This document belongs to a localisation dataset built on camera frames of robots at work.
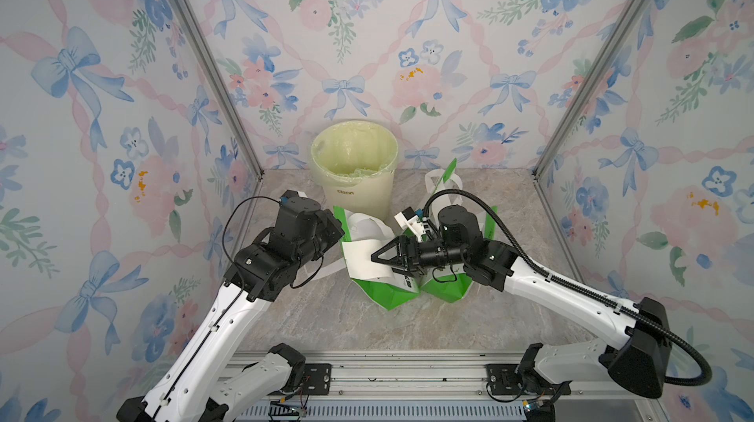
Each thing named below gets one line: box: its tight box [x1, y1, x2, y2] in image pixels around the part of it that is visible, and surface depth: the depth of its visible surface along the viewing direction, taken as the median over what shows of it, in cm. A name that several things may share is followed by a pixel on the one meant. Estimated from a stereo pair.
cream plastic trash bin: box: [310, 119, 400, 221], surface depth 96 cm
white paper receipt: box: [341, 239, 394, 279], surface depth 64 cm
